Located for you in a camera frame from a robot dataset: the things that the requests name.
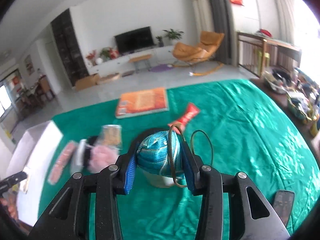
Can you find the dark wooden bookshelf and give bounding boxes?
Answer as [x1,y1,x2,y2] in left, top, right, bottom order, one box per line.
[51,9,89,87]

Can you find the grey wipes pack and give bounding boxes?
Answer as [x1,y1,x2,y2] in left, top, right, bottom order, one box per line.
[70,139,87,176]

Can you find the black smartphone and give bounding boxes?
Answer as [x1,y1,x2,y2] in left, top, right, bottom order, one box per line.
[272,190,295,226]

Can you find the red flowers white vase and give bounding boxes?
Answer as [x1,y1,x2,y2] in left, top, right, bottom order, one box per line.
[86,50,103,66]

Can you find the wooden dining chair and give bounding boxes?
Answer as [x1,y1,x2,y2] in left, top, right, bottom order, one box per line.
[236,31,271,78]

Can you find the orange lounge chair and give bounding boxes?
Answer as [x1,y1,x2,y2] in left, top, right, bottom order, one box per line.
[171,31,225,76]

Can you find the cluttered wooden side table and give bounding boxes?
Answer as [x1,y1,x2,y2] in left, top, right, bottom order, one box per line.
[250,67,319,152]

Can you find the pink face mask pack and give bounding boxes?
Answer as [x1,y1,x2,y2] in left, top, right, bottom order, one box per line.
[47,140,78,185]

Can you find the red snack packet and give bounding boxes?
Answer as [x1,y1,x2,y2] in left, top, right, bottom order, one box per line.
[168,102,200,134]

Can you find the green satin tablecloth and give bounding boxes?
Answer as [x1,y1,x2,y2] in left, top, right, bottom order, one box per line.
[53,80,319,239]

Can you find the black crochet fabric item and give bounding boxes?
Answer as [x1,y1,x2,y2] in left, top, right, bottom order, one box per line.
[84,135,98,168]

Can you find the pink mesh bath pouf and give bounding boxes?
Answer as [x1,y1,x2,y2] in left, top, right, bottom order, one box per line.
[88,145,119,173]

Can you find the green plant red flowers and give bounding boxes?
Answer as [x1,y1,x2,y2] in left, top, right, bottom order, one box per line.
[100,47,119,61]

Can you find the small potted plant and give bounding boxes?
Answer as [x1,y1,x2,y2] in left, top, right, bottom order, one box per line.
[156,36,164,47]

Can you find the cardboard box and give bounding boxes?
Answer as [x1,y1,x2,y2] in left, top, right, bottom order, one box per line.
[75,74,100,91]

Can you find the blue patterned triangular pouch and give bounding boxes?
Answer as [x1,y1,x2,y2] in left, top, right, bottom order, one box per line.
[137,131,184,188]

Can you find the orange book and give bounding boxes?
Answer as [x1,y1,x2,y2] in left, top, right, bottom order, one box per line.
[115,87,169,119]

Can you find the grey curtain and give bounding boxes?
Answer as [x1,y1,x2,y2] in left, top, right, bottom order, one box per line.
[210,0,236,66]

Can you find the white storage box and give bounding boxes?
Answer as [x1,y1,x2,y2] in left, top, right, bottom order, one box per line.
[6,121,62,226]

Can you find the clear jar black lid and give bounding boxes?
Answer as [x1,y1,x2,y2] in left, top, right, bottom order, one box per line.
[99,125,122,149]

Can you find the black television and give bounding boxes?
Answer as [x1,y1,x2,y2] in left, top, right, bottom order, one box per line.
[114,27,155,54]

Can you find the large green potted plant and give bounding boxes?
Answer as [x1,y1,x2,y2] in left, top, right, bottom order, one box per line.
[163,29,184,46]

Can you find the wooden bench stool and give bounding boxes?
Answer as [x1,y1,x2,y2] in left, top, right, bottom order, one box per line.
[129,54,152,73]

